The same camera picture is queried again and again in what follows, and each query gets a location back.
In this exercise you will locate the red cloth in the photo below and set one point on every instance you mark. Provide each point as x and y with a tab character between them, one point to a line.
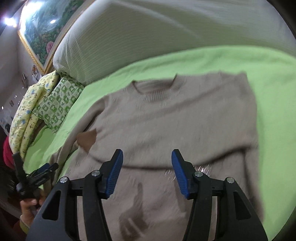
7	154

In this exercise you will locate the person's left hand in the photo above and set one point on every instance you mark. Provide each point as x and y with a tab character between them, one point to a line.
27	206

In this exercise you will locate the ceiling light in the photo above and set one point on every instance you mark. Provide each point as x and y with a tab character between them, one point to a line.
10	21

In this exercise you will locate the striped white headboard cover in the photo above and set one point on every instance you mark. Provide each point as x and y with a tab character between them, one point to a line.
112	34

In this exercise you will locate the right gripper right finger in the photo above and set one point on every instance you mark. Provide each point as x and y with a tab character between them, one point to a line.
236	218

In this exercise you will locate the beige knit sweater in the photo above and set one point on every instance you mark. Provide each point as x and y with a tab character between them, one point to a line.
210	118

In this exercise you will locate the green bed sheet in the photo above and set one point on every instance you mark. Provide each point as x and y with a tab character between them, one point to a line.
271	74

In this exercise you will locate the green white checkered pillow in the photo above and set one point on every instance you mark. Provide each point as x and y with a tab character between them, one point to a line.
54	108

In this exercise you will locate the yellow floral quilt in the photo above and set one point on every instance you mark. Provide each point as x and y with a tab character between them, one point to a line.
25	122

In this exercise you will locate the gold framed floral painting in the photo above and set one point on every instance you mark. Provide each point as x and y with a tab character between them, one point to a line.
43	25

